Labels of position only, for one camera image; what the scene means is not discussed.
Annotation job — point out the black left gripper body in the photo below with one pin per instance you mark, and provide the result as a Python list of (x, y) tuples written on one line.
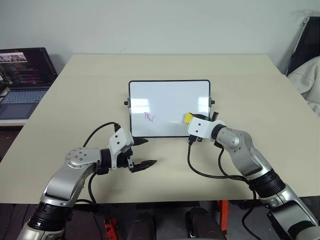
[(124, 160)]

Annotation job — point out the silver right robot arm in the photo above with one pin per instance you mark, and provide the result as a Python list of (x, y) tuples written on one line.
[(252, 160)]

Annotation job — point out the red and black clamp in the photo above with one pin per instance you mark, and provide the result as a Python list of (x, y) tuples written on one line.
[(110, 226)]

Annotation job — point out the cream fabric garment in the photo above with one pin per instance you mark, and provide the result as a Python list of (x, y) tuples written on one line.
[(307, 77)]

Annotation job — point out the white side desk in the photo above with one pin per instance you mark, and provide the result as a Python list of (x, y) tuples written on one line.
[(12, 122)]

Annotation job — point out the orange-red table frame leg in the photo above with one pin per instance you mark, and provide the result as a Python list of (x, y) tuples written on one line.
[(223, 217)]

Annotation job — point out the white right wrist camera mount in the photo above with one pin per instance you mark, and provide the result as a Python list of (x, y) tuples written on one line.
[(201, 128)]

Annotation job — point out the small black-framed whiteboard on stand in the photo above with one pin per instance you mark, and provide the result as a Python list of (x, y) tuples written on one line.
[(170, 105)]

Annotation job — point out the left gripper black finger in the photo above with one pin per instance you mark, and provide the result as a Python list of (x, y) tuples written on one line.
[(140, 141), (143, 165)]

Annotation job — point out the open grey laptop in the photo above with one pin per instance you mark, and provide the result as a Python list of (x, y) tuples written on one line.
[(23, 82)]

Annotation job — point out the dark rounded shape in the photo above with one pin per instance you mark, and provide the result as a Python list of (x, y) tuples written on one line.
[(203, 225)]

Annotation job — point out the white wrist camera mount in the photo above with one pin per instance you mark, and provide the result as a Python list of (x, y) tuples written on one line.
[(201, 128), (119, 140)]

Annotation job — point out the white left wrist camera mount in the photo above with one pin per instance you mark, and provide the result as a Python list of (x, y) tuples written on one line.
[(119, 140)]

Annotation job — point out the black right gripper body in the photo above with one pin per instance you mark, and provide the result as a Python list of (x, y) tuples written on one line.
[(198, 139)]

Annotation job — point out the yellow whiteboard eraser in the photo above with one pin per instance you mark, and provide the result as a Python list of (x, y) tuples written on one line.
[(188, 118)]

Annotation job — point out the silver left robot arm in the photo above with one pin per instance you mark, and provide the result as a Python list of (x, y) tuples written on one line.
[(65, 180)]

